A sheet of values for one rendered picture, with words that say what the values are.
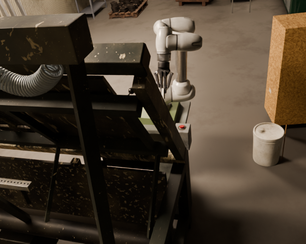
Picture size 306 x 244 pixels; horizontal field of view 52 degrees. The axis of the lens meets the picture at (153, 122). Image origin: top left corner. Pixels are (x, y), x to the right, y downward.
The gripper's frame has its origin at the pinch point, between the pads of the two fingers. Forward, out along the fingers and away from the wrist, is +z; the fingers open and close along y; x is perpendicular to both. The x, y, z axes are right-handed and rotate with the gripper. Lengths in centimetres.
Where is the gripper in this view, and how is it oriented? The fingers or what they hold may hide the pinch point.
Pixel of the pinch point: (163, 93)
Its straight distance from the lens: 206.2
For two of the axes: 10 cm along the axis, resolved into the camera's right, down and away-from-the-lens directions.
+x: 3.4, -1.9, 9.2
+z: -0.1, 9.8, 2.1
